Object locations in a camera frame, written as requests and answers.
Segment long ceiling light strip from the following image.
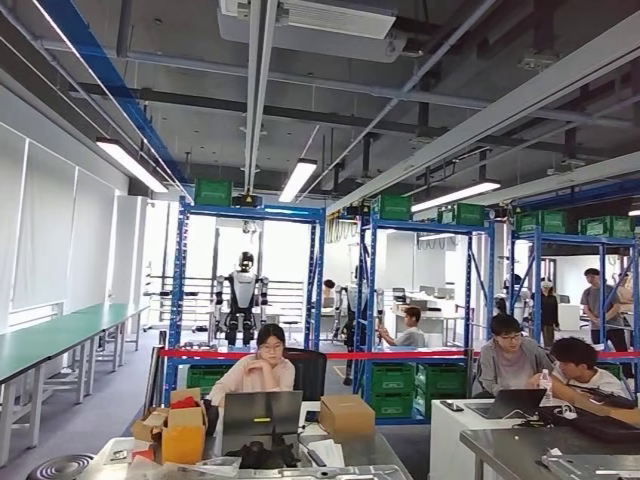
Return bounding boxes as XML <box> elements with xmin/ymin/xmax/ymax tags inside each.
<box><xmin>96</xmin><ymin>137</ymin><xmax>170</xmax><ymax>195</ymax></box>
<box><xmin>411</xmin><ymin>180</ymin><xmax>501</xmax><ymax>215</ymax></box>
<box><xmin>278</xmin><ymin>158</ymin><xmax>318</xmax><ymax>204</ymax></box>

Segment silver black humanoid robot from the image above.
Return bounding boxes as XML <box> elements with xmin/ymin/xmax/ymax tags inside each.
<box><xmin>334</xmin><ymin>268</ymin><xmax>386</xmax><ymax>386</ymax></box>
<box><xmin>212</xmin><ymin>251</ymin><xmax>271</xmax><ymax>349</ymax></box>

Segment blue steel shelving rack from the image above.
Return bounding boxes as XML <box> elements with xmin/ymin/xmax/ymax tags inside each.
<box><xmin>353</xmin><ymin>215</ymin><xmax>496</xmax><ymax>425</ymax></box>
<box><xmin>164</xmin><ymin>198</ymin><xmax>326</xmax><ymax>405</ymax></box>
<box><xmin>507</xmin><ymin>228</ymin><xmax>640</xmax><ymax>399</ymax></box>

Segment green plastic crate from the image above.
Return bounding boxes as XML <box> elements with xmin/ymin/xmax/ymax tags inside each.
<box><xmin>416</xmin><ymin>362</ymin><xmax>469</xmax><ymax>393</ymax></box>
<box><xmin>416</xmin><ymin>390</ymin><xmax>469</xmax><ymax>419</ymax></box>
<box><xmin>371</xmin><ymin>193</ymin><xmax>413</xmax><ymax>222</ymax></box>
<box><xmin>371</xmin><ymin>362</ymin><xmax>415</xmax><ymax>395</ymax></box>
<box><xmin>579</xmin><ymin>215</ymin><xmax>635</xmax><ymax>238</ymax></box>
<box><xmin>437</xmin><ymin>203</ymin><xmax>486</xmax><ymax>228</ymax></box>
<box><xmin>371</xmin><ymin>392</ymin><xmax>415</xmax><ymax>420</ymax></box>
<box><xmin>515</xmin><ymin>210</ymin><xmax>568</xmax><ymax>234</ymax></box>
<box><xmin>193</xmin><ymin>177</ymin><xmax>233</xmax><ymax>208</ymax></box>
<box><xmin>186</xmin><ymin>366</ymin><xmax>232</xmax><ymax>399</ymax></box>

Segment black office chair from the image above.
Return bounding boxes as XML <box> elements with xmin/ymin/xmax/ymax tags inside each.
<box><xmin>285</xmin><ymin>349</ymin><xmax>328</xmax><ymax>402</ymax></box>

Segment person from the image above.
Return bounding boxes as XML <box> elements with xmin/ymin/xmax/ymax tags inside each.
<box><xmin>378</xmin><ymin>305</ymin><xmax>427</xmax><ymax>349</ymax></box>
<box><xmin>530</xmin><ymin>336</ymin><xmax>640</xmax><ymax>429</ymax></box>
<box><xmin>207</xmin><ymin>323</ymin><xmax>297</xmax><ymax>409</ymax></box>
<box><xmin>540</xmin><ymin>279</ymin><xmax>560</xmax><ymax>349</ymax></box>
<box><xmin>580</xmin><ymin>268</ymin><xmax>630</xmax><ymax>352</ymax></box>
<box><xmin>472</xmin><ymin>313</ymin><xmax>556</xmax><ymax>399</ymax></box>

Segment red barrier tape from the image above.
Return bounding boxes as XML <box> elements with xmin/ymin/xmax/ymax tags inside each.
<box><xmin>158</xmin><ymin>349</ymin><xmax>640</xmax><ymax>364</ymax></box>

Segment small cardboard box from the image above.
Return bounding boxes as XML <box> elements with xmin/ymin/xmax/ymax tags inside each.
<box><xmin>318</xmin><ymin>395</ymin><xmax>376</xmax><ymax>439</ymax></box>

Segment grey laptop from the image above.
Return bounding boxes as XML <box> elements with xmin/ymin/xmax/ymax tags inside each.
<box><xmin>221</xmin><ymin>390</ymin><xmax>304</xmax><ymax>455</ymax></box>
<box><xmin>465</xmin><ymin>388</ymin><xmax>547</xmax><ymax>421</ymax></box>

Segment white paper sheets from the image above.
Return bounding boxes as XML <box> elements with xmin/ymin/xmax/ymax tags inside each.
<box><xmin>305</xmin><ymin>439</ymin><xmax>346</xmax><ymax>468</ymax></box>

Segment stainless steel work table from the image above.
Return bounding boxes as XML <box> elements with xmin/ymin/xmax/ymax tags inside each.
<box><xmin>460</xmin><ymin>423</ymin><xmax>640</xmax><ymax>480</ymax></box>
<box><xmin>92</xmin><ymin>430</ymin><xmax>414</xmax><ymax>480</ymax></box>

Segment ceiling air conditioner unit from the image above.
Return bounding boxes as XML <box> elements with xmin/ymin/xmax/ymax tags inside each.
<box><xmin>217</xmin><ymin>0</ymin><xmax>408</xmax><ymax>64</ymax></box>

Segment white desk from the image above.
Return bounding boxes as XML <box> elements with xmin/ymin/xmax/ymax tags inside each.
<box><xmin>429</xmin><ymin>397</ymin><xmax>566</xmax><ymax>480</ymax></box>

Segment green top long table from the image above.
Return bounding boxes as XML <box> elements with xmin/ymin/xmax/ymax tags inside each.
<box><xmin>75</xmin><ymin>303</ymin><xmax>151</xmax><ymax>372</ymax></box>
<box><xmin>0</xmin><ymin>311</ymin><xmax>101</xmax><ymax>468</ymax></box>

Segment open cardboard box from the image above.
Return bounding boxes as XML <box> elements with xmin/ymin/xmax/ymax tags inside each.
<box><xmin>131</xmin><ymin>387</ymin><xmax>208</xmax><ymax>465</ymax></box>

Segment white roller blind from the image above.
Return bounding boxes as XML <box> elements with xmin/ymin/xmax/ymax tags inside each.
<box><xmin>0</xmin><ymin>122</ymin><xmax>29</xmax><ymax>333</ymax></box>
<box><xmin>67</xmin><ymin>168</ymin><xmax>117</xmax><ymax>313</ymax></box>
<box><xmin>12</xmin><ymin>140</ymin><xmax>78</xmax><ymax>313</ymax></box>

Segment flat black bag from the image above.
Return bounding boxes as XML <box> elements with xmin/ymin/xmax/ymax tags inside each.
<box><xmin>537</xmin><ymin>404</ymin><xmax>640</xmax><ymax>444</ymax></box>

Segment black ribbed round disc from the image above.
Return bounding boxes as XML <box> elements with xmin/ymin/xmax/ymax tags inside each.
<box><xmin>26</xmin><ymin>453</ymin><xmax>96</xmax><ymax>480</ymax></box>

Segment grey sheet metal panel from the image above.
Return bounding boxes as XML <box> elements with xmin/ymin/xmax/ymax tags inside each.
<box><xmin>542</xmin><ymin>452</ymin><xmax>640</xmax><ymax>480</ymax></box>

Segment yellow hanging cable loops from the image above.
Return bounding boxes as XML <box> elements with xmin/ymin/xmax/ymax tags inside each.
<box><xmin>325</xmin><ymin>215</ymin><xmax>358</xmax><ymax>245</ymax></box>

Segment black headset with cables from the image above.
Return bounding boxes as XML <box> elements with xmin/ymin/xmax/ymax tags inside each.
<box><xmin>225</xmin><ymin>440</ymin><xmax>301</xmax><ymax>470</ymax></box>

